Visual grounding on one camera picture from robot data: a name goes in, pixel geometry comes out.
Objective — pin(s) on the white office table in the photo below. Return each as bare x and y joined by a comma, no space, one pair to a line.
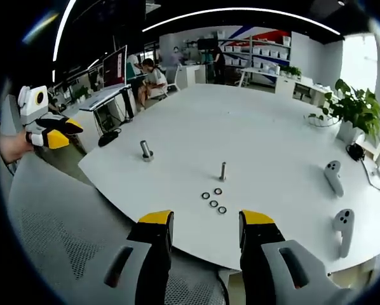
256,72

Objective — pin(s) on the small green desk plants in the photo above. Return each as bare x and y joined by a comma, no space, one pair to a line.
291,71

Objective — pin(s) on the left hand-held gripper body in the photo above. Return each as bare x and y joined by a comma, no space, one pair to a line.
34,105

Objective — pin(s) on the white cabinet row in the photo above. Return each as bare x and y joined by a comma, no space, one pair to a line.
301,89

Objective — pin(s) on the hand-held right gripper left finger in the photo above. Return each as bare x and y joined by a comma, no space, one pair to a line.
155,235

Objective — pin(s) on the black monitor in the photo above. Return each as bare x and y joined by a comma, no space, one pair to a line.
206,43

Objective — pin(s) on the thick metal threaded stud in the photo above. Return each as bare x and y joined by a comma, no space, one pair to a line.
145,147

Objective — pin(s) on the slim metal threaded stud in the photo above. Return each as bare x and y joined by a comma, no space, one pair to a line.
222,171

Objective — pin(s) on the open silver laptop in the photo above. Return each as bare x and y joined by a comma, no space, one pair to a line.
114,70

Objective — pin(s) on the black rubber rings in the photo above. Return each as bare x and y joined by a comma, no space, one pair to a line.
202,195

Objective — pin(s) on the black rimmed metal washer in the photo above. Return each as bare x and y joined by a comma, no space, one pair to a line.
210,204
219,210
215,191

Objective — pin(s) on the white handheld controller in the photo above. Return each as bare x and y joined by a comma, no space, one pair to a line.
345,228
334,178

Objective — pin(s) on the shelving with white bins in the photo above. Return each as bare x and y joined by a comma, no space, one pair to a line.
256,52

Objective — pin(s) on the small black device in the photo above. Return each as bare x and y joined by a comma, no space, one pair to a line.
355,152

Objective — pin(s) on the black laptop stand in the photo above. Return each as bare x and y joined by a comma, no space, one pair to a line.
128,105

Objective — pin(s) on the narrow bright window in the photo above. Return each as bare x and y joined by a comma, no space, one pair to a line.
358,63

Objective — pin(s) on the grey mesh office chair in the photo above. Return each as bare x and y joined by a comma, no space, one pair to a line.
66,206

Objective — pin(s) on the curved ceiling light strip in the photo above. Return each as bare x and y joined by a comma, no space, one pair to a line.
241,9
60,31

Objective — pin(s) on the potted green plant white pot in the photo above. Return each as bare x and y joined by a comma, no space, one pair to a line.
355,108

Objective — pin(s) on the black oval object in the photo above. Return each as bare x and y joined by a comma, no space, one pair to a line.
108,138

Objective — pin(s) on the white counter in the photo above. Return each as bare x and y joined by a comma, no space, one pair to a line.
191,74

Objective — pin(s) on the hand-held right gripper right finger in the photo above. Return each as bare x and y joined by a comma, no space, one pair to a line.
260,235

